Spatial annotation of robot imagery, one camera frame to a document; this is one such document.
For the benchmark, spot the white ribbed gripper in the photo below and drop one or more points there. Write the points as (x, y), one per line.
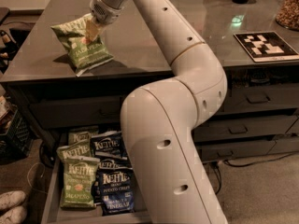
(103, 12)

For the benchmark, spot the green jalapeno chip bag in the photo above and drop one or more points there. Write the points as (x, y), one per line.
(84, 55)

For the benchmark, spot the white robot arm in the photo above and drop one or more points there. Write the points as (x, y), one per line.
(157, 119)

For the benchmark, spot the grey top left drawer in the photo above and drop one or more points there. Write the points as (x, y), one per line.
(77, 112)

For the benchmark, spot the rear green chip bag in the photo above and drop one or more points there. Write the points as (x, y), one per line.
(82, 133)

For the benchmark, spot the rear blue chip bag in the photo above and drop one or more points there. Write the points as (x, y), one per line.
(109, 142)

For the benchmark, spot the front blue vinegar chip bag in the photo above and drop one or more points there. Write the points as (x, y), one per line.
(115, 190)

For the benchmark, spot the grey bottom right drawer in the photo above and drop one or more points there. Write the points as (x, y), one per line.
(245, 149)

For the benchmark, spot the open grey middle drawer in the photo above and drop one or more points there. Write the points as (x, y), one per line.
(55, 214)

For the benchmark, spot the grey top right drawer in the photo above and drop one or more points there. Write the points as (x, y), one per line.
(261, 98)

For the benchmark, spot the grey middle right drawer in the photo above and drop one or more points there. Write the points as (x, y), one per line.
(243, 128)

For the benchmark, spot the black plastic crate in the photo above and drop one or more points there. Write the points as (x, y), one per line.
(16, 140)

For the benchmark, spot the black white fiducial marker board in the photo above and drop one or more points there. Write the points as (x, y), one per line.
(264, 47)

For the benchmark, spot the upper white shoe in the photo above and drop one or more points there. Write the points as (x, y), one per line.
(11, 199)

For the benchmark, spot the white shoe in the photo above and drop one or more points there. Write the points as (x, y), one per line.
(11, 199)
(15, 215)

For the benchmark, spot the glass jar of snacks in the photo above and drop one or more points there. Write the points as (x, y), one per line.
(288, 15)

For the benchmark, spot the lower white shoe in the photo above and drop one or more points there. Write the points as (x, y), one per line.
(15, 215)

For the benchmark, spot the grey cabinet frame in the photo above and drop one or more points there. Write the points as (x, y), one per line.
(34, 90)

